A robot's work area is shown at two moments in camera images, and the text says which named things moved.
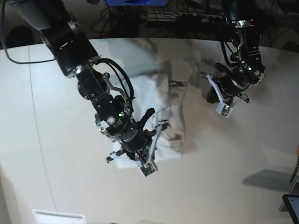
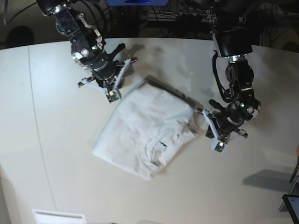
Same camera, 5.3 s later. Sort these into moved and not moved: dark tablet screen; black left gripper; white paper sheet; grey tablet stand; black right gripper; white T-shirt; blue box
Moved: black right gripper; black left gripper; white T-shirt
Not moved: blue box; white paper sheet; grey tablet stand; dark tablet screen
